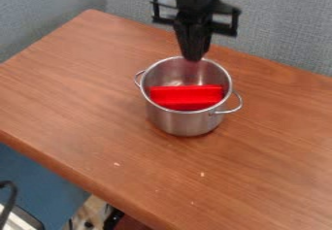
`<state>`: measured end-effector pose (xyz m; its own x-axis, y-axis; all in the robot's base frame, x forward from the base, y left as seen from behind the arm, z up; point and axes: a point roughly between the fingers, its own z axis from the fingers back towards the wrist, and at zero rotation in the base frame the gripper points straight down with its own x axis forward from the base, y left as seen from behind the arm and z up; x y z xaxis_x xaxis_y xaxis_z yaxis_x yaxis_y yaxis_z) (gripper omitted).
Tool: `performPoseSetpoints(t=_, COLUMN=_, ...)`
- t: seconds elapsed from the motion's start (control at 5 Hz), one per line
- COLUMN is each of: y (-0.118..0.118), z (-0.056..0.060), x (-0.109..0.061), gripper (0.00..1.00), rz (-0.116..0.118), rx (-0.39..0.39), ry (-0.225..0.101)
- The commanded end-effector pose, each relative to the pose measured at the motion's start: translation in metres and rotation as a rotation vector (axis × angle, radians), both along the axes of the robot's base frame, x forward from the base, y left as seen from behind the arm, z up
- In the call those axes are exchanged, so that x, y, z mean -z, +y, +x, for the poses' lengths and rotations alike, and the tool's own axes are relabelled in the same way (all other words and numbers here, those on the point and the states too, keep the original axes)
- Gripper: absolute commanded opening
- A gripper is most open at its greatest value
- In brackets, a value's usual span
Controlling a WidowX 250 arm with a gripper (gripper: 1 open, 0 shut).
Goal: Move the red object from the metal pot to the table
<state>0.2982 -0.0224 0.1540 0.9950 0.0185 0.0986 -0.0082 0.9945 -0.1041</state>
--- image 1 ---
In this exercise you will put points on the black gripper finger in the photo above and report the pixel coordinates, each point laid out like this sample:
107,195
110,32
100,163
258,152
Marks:
182,27
201,33

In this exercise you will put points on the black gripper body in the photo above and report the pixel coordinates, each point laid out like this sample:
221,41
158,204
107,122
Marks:
214,15

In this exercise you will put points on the metal pot with handles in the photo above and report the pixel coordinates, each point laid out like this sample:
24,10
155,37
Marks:
175,71

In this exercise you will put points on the red block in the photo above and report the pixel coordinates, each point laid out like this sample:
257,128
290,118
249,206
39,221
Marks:
186,97

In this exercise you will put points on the black object under table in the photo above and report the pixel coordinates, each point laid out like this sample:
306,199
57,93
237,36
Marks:
112,220

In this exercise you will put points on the black chair frame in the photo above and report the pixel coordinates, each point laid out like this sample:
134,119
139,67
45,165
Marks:
15,218

